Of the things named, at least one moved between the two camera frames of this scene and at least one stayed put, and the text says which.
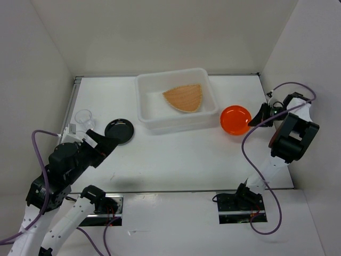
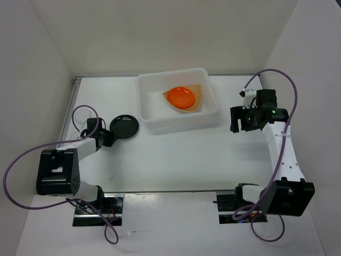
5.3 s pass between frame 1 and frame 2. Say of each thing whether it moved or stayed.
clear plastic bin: stayed
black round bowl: moved
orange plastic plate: moved
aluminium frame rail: stayed
